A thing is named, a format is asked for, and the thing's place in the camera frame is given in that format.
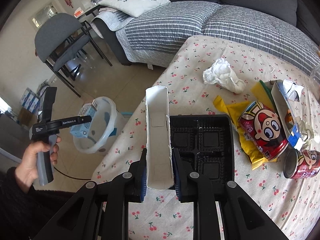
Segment white carton box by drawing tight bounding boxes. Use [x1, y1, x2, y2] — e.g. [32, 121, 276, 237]
[145, 86, 174, 190]

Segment light blue milk carton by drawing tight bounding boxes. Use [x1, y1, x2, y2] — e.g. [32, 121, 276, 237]
[69, 99, 100, 138]

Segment red cartoon drink can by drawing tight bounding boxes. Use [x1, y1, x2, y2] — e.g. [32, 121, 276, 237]
[239, 101, 289, 161]

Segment white tissue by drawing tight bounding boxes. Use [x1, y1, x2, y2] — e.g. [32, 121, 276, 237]
[202, 58, 246, 94]

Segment torn blue white carton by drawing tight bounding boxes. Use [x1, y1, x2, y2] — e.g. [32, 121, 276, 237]
[265, 79, 313, 151]

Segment white blue trash bin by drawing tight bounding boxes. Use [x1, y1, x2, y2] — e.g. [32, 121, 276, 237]
[70, 96, 127, 154]

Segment person's left hand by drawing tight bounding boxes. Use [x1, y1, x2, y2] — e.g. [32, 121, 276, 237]
[15, 137, 62, 193]

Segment stacked cardboard boxes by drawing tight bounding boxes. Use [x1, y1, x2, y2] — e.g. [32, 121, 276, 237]
[18, 80, 50, 126]

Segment black plastic food tray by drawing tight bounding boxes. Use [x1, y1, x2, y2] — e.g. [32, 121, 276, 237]
[170, 114, 234, 199]

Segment yellow snack wrapper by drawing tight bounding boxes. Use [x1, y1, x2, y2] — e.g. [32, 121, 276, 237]
[213, 80, 277, 170]

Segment grey padded chair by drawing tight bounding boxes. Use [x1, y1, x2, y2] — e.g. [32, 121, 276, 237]
[34, 12, 112, 97]

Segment black side table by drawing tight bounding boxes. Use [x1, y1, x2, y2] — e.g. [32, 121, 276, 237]
[74, 4, 105, 31]

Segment grey striped sofa quilt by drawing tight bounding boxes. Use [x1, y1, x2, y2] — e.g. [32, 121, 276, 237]
[91, 1, 319, 74]

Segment white deer print pillow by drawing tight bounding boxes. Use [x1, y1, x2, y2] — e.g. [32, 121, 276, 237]
[99, 0, 170, 18]

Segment black power cable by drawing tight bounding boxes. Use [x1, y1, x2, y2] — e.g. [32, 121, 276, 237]
[53, 166, 92, 181]

